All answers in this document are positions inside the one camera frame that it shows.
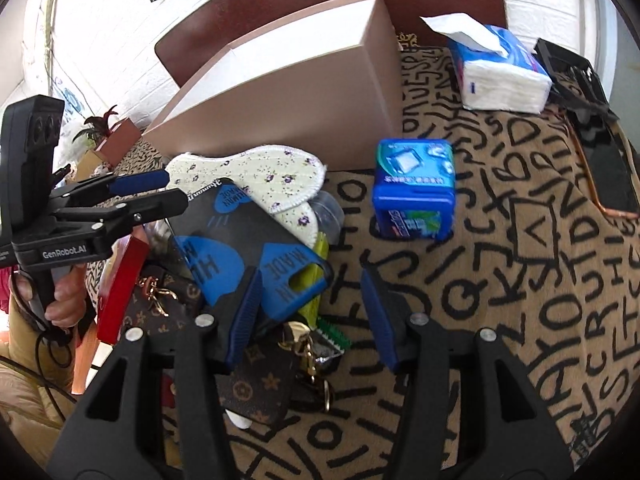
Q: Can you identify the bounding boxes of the pink cardboard box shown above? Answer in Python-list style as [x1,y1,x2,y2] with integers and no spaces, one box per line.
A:
[142,0,405,173]

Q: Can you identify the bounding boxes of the green serrated packet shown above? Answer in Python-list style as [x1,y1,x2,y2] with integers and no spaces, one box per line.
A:
[316,316,353,350]

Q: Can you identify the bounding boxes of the letter-print desktop cloth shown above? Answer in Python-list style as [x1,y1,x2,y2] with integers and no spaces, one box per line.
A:
[65,35,640,480]

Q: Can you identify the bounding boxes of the black cable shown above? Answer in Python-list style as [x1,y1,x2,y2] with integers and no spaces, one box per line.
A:
[32,327,78,423]

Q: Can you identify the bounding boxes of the potted red-leaf plant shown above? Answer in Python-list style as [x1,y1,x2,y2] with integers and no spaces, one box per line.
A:
[72,105,143,166]

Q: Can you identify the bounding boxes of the blue tissue pack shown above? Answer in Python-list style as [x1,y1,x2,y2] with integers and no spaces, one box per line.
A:
[420,14,553,113]

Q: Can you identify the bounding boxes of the red box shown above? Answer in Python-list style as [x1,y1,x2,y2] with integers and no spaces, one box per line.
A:
[96,235,151,346]

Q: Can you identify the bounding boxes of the brown monogram wallet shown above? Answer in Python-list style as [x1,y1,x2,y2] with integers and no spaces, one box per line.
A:
[215,355,301,426]

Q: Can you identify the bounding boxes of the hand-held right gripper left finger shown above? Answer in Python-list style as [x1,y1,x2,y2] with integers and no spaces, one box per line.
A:
[47,267,266,480]

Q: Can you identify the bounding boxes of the yellow-green packet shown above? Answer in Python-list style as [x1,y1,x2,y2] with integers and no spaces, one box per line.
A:
[297,237,332,331]

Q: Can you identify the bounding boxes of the floral fabric insole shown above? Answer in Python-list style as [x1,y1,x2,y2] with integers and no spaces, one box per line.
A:
[270,195,323,251]
[165,144,326,211]

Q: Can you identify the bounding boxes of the person's tan trousers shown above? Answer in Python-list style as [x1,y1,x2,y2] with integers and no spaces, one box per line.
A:
[0,285,101,423]

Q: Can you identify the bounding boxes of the person's left hand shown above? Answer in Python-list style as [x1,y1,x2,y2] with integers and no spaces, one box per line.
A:
[10,262,92,331]

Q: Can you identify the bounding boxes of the blue gum box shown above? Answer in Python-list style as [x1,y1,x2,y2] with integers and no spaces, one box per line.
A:
[371,138,457,241]

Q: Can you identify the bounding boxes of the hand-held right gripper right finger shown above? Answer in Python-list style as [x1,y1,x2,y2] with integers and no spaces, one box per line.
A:
[359,265,573,480]

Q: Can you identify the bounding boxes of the gold keychain clasp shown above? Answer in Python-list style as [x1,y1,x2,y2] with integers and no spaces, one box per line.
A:
[277,322,337,413]

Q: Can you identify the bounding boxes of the brown monogram pouch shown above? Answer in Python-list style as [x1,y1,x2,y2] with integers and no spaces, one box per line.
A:
[122,270,206,341]

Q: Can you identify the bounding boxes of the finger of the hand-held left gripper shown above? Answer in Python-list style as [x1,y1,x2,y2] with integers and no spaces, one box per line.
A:
[50,169,171,200]
[52,187,190,243]

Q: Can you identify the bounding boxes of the black plastic rack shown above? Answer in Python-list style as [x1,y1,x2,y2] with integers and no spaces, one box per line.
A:
[532,37,640,218]

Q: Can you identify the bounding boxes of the small cardboard box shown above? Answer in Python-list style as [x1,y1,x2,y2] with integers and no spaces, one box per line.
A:
[75,147,108,181]

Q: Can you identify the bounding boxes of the clear plastic cup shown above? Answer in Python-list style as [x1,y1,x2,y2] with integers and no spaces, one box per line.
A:
[307,192,346,251]

